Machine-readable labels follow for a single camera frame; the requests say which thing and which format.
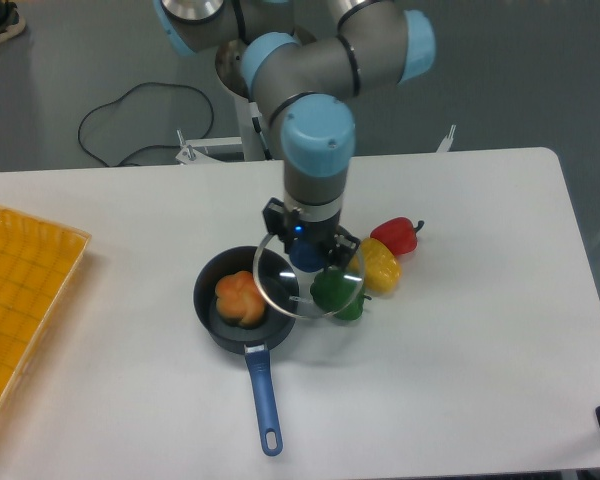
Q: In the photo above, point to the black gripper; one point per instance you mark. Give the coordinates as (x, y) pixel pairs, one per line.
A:
(310, 230)

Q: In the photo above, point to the glass pot lid blue knob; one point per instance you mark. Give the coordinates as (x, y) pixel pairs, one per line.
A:
(283, 285)

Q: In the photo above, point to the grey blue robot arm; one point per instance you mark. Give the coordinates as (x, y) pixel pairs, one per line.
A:
(316, 134)

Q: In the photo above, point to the green bell pepper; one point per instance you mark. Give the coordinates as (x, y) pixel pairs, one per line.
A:
(339, 294)

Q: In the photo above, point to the yellow bell pepper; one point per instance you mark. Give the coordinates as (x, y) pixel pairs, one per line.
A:
(382, 270)

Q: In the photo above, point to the red bell pepper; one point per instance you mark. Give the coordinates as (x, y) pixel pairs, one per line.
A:
(398, 235)

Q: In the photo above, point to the orange bread roll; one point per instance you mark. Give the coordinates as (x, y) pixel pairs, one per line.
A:
(239, 301)

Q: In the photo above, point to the yellow plastic basket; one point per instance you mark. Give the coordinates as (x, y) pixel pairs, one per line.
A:
(38, 258)

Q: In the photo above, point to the dark pot with blue handle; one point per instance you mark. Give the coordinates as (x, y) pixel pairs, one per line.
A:
(254, 345)

